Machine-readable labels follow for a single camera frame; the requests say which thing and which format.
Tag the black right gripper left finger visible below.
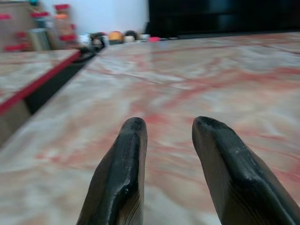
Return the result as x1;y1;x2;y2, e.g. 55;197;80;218
76;117;148;225

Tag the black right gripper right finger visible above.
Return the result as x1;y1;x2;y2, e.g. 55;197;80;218
192;116;300;225

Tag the marble table with red edge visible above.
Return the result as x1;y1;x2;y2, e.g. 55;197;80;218
0;48;82;146

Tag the orange round object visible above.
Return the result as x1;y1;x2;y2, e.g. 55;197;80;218
108;30;124;45

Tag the dark round object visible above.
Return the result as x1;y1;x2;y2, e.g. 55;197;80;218
123;30;139;43

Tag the black cabinet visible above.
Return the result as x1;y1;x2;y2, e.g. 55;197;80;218
147;0;300;39

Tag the grey metal canister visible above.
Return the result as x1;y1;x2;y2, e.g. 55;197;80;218
28;28;51;52

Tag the red lidded clear jar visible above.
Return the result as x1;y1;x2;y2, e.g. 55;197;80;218
53;4;78;49

